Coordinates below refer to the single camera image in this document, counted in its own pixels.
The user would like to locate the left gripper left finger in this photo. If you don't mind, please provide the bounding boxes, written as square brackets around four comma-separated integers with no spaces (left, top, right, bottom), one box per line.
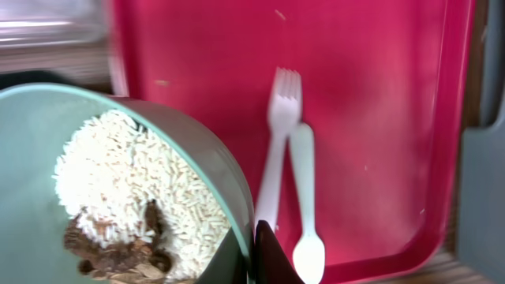
[196,230,249,284]

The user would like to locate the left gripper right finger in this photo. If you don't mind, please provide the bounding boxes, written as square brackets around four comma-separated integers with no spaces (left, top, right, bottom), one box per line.
[254,220,304,284]

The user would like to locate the white plastic spoon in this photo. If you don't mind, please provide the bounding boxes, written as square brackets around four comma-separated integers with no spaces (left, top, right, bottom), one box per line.
[289,123,325,284]

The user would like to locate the rice and food scraps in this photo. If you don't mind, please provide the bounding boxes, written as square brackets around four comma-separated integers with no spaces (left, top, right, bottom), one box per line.
[54,110,230,283]

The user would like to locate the white plastic fork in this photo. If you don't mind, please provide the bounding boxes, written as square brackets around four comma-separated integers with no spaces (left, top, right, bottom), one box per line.
[255,68,302,230]

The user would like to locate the green bowl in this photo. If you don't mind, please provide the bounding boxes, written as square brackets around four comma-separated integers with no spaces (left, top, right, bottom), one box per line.
[1,84,256,284]

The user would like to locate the grey dishwasher rack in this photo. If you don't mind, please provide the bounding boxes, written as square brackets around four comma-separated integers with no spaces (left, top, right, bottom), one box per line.
[458,0,504,283]

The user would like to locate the red serving tray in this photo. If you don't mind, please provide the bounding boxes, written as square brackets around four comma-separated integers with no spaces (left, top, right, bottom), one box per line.
[110,0,474,283]

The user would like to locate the clear plastic bin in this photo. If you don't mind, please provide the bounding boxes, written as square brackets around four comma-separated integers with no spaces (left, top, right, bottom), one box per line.
[1,0,110,80]

